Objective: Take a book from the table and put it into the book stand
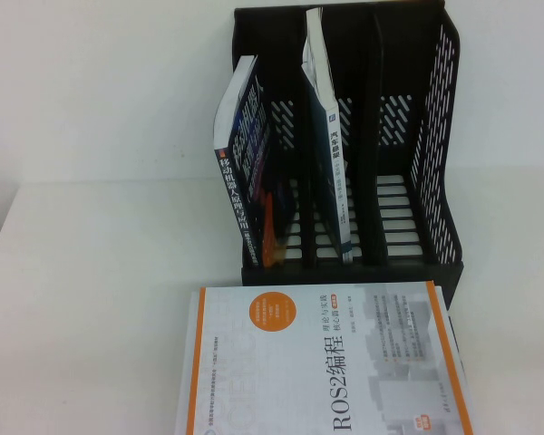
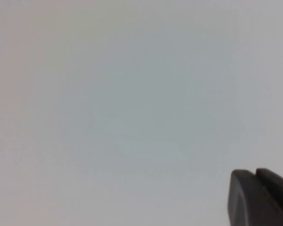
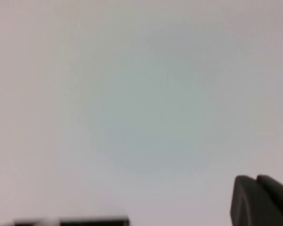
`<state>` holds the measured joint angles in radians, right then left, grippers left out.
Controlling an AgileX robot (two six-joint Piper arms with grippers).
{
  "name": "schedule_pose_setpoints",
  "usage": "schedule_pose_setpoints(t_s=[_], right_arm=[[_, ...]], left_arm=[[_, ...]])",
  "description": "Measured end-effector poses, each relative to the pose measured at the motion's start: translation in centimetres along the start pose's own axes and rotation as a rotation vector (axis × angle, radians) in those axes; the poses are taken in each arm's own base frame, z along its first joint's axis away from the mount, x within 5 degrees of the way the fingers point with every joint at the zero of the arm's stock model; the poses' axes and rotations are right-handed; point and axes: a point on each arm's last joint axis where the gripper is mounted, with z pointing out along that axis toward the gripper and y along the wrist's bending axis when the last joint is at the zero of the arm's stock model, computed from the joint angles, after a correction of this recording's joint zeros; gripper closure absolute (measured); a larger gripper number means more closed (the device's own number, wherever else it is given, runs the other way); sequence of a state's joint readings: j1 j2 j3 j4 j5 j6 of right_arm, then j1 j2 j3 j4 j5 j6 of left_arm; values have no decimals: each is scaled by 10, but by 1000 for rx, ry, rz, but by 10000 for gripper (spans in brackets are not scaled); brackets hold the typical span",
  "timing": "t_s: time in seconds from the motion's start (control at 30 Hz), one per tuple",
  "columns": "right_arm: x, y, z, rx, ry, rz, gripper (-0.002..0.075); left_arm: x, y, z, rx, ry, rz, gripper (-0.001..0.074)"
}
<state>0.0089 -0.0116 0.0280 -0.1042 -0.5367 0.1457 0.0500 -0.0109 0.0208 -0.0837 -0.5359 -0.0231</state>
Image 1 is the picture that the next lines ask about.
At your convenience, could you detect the teal book with white spine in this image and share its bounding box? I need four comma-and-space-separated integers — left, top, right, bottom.
300, 7, 357, 265

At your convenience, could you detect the dark blue mobile robot book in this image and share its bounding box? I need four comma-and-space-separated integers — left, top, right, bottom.
212, 54, 296, 269

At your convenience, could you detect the black perforated plastic book stand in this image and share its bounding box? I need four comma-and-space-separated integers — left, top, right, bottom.
233, 6, 464, 290

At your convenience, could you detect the magazine with man portrait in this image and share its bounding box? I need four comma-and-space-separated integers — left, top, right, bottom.
433, 283, 480, 435

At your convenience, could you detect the white orange ROS2 book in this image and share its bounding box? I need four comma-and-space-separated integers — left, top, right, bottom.
174, 279, 476, 435

